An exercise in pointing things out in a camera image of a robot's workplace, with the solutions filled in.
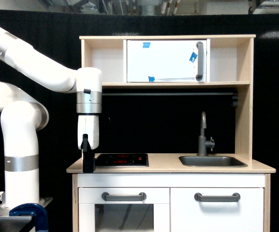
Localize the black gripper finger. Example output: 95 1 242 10
81 134 95 173

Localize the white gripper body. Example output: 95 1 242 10
77 115 99 150

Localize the white microwave door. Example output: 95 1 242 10
126 39 210 83

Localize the grey microwave door handle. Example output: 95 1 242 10
196 42 204 81

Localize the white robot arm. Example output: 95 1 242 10
0 27 102 209

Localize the white oven door with window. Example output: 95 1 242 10
78 188 170 232

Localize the white cabinet door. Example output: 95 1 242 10
170 188 264 232

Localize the black toy stove top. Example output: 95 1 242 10
96 153 149 168

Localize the blue C-clamp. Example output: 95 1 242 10
9 203 49 232

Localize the blue tape piece bottom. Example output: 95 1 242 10
148 76 155 82

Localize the blue tape piece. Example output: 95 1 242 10
148 76 155 82
143 42 150 48
190 52 198 63

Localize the blue tape piece top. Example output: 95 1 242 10
143 42 150 48

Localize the grey toy sink basin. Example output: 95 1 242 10
179 156 248 167

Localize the black support table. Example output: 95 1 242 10
0 217 35 232

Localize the grey toy faucet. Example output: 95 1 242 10
197 111 215 157

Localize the blue tape piece right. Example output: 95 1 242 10
190 52 198 63

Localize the grey oven door handle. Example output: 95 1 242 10
101 192 147 202

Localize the grey hanging rail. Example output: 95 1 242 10
103 92 237 96

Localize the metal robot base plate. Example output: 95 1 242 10
0 197 53 219

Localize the grey cabinet door handle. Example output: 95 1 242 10
194 193 240 203

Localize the wooden toy kitchen frame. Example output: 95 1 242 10
67 35 275 232

